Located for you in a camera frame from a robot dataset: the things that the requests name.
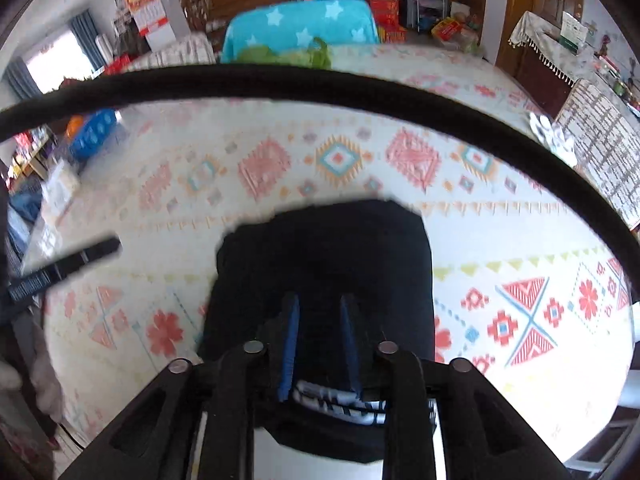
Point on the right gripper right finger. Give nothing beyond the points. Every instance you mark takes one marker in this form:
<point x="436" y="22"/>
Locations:
<point x="483" y="436"/>

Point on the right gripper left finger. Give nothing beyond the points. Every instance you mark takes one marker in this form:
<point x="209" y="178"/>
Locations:
<point x="193" y="421"/>

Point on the black pants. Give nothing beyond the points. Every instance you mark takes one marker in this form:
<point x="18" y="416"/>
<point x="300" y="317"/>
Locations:
<point x="322" y="285"/>

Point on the white tissue pack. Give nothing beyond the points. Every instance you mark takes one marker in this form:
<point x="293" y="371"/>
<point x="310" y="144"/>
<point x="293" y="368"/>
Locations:
<point x="61" y="187"/>

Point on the patterned tablecloth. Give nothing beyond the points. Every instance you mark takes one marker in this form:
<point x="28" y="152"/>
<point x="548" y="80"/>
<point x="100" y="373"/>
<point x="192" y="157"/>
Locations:
<point x="396" y="196"/>

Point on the blue plastic box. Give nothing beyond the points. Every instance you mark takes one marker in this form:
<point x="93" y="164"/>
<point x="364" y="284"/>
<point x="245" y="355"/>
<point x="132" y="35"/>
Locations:
<point x="93" y="134"/>

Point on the grey patterned chair back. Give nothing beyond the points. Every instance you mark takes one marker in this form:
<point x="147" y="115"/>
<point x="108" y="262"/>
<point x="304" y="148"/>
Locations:
<point x="194" y="49"/>

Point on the grey patterned chair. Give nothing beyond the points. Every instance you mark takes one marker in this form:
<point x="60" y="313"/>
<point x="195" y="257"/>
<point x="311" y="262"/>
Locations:
<point x="194" y="49"/>
<point x="606" y="146"/>

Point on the white work gloves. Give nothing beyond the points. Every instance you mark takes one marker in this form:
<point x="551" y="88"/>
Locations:
<point x="552" y="136"/>

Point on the grey patterned chair right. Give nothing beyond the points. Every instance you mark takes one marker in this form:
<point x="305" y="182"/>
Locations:
<point x="606" y="146"/>

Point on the side table with lace cloth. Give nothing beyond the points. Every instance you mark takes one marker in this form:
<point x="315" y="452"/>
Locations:
<point x="548" y="70"/>

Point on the turquoise star chair cover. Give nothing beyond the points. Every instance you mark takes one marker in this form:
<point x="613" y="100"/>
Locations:
<point x="296" y="24"/>

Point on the green leafy vegetable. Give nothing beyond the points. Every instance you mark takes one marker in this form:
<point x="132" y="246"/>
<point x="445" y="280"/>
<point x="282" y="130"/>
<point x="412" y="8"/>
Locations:
<point x="316" y="55"/>

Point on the red gift boxes stack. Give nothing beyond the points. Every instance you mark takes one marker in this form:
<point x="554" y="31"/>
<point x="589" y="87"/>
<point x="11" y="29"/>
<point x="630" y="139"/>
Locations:
<point x="386" y="14"/>

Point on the red wall calendar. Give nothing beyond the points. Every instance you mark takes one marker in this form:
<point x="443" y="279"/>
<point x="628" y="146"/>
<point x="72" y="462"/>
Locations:
<point x="149" y="15"/>

